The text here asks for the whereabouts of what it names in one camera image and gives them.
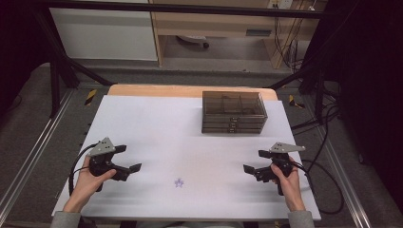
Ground black metal stand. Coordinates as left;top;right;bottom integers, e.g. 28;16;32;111
269;61;342;125
31;9;116;119

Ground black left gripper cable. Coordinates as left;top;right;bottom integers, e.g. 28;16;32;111
68;142;98;196

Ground person's left hand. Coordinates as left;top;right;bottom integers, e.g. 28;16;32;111
71;156;117;203

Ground smoky transparent drawer organizer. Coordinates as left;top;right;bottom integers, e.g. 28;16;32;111
201;90;269;134

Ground white cabinet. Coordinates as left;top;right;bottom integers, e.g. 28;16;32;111
48;8;159;62

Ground person's right hand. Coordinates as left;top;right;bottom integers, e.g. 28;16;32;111
271;164;302;205

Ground white table cover sheet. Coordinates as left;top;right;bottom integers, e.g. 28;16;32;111
51;95;321;221

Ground light wooden table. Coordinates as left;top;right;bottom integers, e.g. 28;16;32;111
107;84;278;102

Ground light wooden desk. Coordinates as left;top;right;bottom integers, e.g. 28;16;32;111
148;0;321;69

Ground black curtain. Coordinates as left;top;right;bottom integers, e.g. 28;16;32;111
312;0;403;205
0;0;53;110

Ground aluminium floor rail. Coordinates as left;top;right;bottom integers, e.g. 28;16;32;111
0;89;76;217
316;124;373;228

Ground yellow black floor tape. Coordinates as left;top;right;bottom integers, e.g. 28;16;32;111
288;94;306;109
84;88;98;106

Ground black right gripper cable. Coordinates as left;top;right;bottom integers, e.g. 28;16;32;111
289;159;345;216

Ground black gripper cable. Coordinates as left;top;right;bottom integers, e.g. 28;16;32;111
289;159;345;216
68;142;98;196

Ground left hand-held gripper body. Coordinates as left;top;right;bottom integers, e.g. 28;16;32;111
88;136;131;182

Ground white power strip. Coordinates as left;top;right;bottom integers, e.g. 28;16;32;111
267;0;295;10

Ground black floor cable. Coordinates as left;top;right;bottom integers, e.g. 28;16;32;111
291;103;342;174

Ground grey chair base with caster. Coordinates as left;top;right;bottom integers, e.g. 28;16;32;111
175;34;210;49

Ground hanging black and yellow cables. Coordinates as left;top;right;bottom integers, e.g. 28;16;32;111
273;12;307;73

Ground black horizontal frame bar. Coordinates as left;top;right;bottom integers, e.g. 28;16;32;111
31;0;329;19

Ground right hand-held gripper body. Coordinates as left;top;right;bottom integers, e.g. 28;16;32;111
254;142;306;183

